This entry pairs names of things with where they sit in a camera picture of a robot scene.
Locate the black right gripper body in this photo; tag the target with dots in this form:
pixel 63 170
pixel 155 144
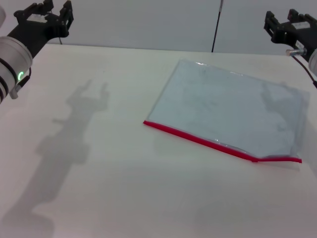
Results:
pixel 297 32

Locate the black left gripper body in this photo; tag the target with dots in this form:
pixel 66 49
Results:
pixel 32 29

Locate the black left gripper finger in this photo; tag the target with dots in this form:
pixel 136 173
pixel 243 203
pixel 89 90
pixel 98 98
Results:
pixel 67 12
pixel 48 5

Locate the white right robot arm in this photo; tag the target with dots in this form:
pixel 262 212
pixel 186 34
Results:
pixel 313 62

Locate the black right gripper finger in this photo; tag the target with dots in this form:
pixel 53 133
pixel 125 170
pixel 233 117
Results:
pixel 271 22
pixel 293 15

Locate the clear document bag red zipper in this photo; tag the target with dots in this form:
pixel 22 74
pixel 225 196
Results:
pixel 223 104

